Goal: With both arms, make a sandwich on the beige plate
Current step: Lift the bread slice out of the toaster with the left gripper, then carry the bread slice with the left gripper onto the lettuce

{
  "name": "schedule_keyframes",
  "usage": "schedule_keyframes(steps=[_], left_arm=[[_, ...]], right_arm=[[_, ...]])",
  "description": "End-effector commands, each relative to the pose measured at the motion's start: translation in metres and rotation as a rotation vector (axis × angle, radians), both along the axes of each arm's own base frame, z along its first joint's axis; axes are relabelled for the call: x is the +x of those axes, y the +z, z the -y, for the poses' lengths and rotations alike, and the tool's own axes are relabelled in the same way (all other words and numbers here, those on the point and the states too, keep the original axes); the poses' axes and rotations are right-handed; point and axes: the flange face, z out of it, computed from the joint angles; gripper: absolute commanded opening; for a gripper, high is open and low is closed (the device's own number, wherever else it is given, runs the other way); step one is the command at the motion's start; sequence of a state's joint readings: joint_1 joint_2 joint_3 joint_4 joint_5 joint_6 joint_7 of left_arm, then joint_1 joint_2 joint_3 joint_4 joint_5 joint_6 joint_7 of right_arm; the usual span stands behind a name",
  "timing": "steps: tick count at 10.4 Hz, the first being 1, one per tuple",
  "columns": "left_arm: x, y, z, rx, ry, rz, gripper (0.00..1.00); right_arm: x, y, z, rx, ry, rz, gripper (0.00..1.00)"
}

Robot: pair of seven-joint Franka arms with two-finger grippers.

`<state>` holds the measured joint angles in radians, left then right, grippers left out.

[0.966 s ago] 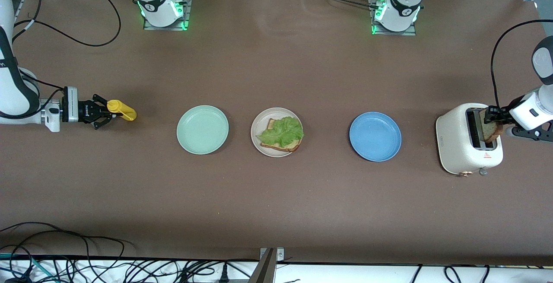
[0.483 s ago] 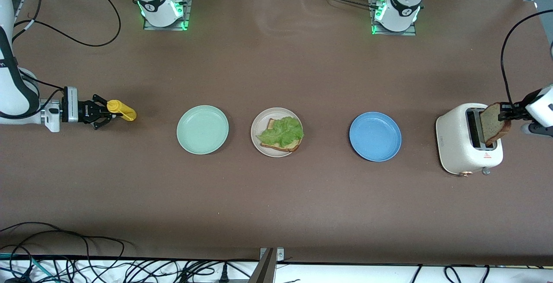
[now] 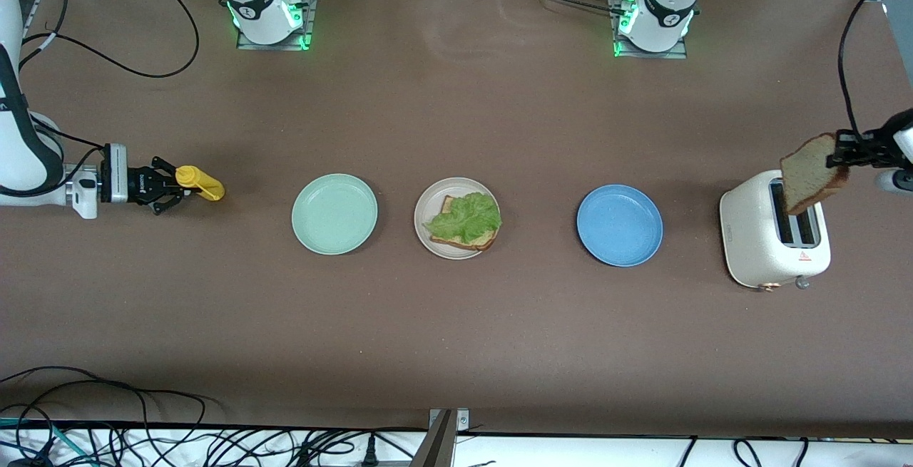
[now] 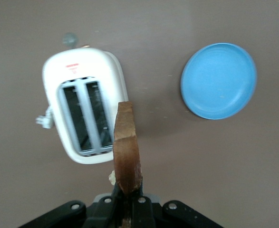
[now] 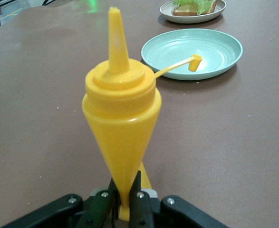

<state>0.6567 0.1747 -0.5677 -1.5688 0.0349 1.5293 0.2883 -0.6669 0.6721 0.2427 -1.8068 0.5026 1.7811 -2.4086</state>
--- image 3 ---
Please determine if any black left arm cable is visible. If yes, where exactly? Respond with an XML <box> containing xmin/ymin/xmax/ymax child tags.
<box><xmin>837</xmin><ymin>0</ymin><xmax>913</xmax><ymax>137</ymax></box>

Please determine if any teal cable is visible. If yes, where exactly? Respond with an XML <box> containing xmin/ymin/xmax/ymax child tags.
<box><xmin>0</xmin><ymin>417</ymin><xmax>95</xmax><ymax>466</ymax></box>

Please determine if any yellow squeeze mustard bottle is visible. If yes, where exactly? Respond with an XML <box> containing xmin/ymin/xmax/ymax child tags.
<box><xmin>175</xmin><ymin>165</ymin><xmax>226</xmax><ymax>202</ymax></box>

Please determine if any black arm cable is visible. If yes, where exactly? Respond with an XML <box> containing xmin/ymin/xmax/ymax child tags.
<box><xmin>18</xmin><ymin>0</ymin><xmax>200</xmax><ymax>79</ymax></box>
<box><xmin>837</xmin><ymin>0</ymin><xmax>913</xmax><ymax>137</ymax></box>

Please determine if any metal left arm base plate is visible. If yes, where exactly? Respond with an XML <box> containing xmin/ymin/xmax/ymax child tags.
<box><xmin>611</xmin><ymin>0</ymin><xmax>690</xmax><ymax>60</ymax></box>

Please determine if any brown bread slice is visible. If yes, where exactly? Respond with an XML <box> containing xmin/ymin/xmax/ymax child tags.
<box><xmin>430</xmin><ymin>195</ymin><xmax>499</xmax><ymax>252</ymax></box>
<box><xmin>780</xmin><ymin>133</ymin><xmax>851</xmax><ymax>217</ymax></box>

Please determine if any green lettuce leaf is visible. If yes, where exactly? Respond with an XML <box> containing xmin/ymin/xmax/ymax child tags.
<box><xmin>425</xmin><ymin>191</ymin><xmax>503</xmax><ymax>245</ymax></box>

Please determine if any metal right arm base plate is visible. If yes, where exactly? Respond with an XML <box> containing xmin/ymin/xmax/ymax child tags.
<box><xmin>236</xmin><ymin>0</ymin><xmax>321</xmax><ymax>51</ymax></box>

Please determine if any blue round plate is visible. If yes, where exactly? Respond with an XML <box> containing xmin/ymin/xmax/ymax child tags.
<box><xmin>576</xmin><ymin>184</ymin><xmax>664</xmax><ymax>267</ymax></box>

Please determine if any grey metal camera post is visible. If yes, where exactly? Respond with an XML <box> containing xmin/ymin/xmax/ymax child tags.
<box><xmin>410</xmin><ymin>409</ymin><xmax>457</xmax><ymax>467</ymax></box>

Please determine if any silver mounting bracket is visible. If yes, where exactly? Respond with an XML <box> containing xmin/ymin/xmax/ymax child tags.
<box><xmin>428</xmin><ymin>408</ymin><xmax>471</xmax><ymax>433</ymax></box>

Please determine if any beige round plate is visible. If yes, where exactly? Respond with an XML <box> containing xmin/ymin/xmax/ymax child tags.
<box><xmin>414</xmin><ymin>177</ymin><xmax>501</xmax><ymax>260</ymax></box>

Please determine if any white two-slot toaster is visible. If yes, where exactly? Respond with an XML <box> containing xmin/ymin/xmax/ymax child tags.
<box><xmin>719</xmin><ymin>170</ymin><xmax>832</xmax><ymax>292</ymax></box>

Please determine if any black braided base cable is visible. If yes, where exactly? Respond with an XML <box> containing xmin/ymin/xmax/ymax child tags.
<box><xmin>496</xmin><ymin>0</ymin><xmax>626</xmax><ymax>20</ymax></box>

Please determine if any black looped cable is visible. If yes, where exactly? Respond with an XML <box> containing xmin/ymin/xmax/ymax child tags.
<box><xmin>0</xmin><ymin>366</ymin><xmax>218</xmax><ymax>428</ymax></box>

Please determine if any mint green round plate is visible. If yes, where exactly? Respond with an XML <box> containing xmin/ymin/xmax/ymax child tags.
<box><xmin>291</xmin><ymin>173</ymin><xmax>379</xmax><ymax>256</ymax></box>

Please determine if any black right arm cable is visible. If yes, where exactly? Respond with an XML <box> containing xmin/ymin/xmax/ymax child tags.
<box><xmin>18</xmin><ymin>0</ymin><xmax>200</xmax><ymax>79</ymax></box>

